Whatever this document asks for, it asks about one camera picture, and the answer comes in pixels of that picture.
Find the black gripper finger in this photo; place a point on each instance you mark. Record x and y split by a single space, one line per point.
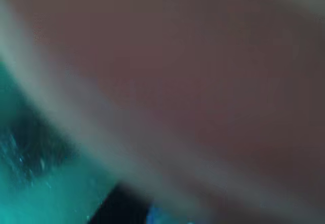
122 206

